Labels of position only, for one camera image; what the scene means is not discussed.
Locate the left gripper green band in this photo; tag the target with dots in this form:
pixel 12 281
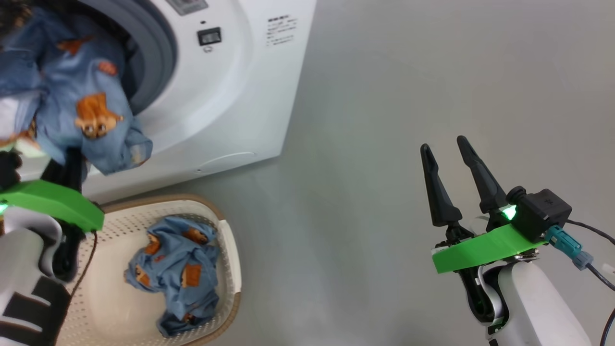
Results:
pixel 53 202

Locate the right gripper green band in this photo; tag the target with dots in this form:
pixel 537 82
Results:
pixel 485 250

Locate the blue cartoon print garment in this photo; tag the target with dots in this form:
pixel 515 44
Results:
pixel 72 72
pixel 178 259

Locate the grey rubber door gasket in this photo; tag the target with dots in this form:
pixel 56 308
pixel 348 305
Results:
pixel 161 48

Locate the white front-load washing machine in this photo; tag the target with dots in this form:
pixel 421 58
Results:
pixel 240 96

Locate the round white filter cover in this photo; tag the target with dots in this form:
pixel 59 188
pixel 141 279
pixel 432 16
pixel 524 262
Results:
pixel 226 162

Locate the cream laundry basket brown rim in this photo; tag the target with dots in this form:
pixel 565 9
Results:
pixel 226 250

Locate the grey warning sticker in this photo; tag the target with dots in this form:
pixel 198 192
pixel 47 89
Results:
pixel 187 6

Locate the small printed text label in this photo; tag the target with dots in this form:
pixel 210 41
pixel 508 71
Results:
pixel 281 30

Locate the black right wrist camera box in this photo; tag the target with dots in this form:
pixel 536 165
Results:
pixel 545 211

